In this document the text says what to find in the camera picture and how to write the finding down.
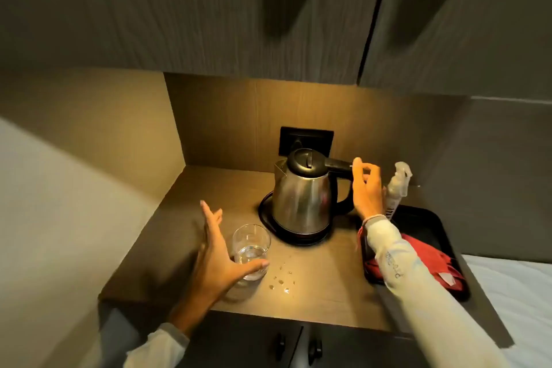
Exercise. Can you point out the person's left hand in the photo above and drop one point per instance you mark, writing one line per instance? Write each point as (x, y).
(213, 266)

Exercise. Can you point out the person's right hand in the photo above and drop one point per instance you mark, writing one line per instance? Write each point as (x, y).
(368, 197)

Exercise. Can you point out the person's right thumb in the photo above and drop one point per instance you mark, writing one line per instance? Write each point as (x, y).
(356, 171)

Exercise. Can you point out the person's left thumb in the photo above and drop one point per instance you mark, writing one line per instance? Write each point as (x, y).
(253, 267)

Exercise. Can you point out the person's left forearm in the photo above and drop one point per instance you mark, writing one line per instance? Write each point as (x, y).
(172, 339)

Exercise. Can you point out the person's right forearm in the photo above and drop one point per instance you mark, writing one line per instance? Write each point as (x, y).
(414, 290)

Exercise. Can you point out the clear drinking glass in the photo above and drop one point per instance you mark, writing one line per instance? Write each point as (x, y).
(251, 247)

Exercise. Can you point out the water droplets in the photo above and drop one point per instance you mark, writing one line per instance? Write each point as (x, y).
(282, 279)

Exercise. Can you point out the clear spray bottle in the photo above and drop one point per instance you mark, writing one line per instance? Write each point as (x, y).
(396, 191)

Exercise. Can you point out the black kettle base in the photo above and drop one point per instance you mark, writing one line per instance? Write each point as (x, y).
(269, 221)

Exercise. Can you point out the stainless steel electric kettle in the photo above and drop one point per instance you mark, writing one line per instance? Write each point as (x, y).
(302, 201)

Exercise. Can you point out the dark lower cabinet door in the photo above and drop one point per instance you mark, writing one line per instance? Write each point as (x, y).
(228, 339)
(366, 348)

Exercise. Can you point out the black cabinet knob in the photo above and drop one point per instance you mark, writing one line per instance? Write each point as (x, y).
(315, 351)
(280, 346)

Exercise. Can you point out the black plastic tray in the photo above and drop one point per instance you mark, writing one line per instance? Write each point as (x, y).
(425, 221)

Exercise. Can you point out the red cloth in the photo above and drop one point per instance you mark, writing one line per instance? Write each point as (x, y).
(427, 257)

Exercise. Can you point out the narrow grey upper cabinet door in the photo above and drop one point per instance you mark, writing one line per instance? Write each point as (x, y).
(470, 22)

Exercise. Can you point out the white bed sheet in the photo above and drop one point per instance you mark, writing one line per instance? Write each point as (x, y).
(517, 298)

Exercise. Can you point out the wide grey upper cabinet door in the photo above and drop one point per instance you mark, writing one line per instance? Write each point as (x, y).
(172, 9)

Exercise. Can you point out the black wall socket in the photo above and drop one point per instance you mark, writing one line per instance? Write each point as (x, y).
(319, 139)

